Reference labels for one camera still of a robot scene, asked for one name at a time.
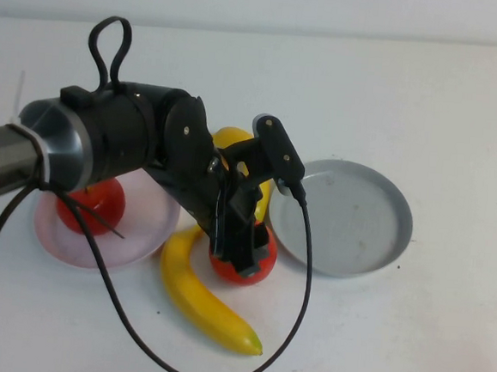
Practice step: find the grey round plate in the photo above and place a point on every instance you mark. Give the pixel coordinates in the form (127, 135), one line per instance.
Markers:
(357, 229)

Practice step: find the white zip tie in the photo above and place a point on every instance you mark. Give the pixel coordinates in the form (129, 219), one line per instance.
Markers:
(19, 99)

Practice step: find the pink round plate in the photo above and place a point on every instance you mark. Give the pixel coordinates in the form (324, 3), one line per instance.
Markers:
(142, 229)

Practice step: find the yellow plastic banana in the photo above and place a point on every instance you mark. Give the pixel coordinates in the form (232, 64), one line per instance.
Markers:
(205, 303)
(231, 135)

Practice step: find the left camera mount bracket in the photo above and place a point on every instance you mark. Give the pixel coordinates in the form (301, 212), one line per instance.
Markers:
(242, 155)

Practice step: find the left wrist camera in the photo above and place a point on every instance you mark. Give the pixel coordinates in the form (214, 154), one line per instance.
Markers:
(277, 149)

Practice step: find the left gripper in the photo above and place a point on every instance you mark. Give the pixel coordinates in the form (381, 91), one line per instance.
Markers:
(235, 219)

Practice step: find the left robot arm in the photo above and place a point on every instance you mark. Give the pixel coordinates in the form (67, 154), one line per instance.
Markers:
(118, 141)

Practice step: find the red plastic apple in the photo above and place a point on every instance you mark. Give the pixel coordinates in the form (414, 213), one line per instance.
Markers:
(224, 272)
(100, 211)

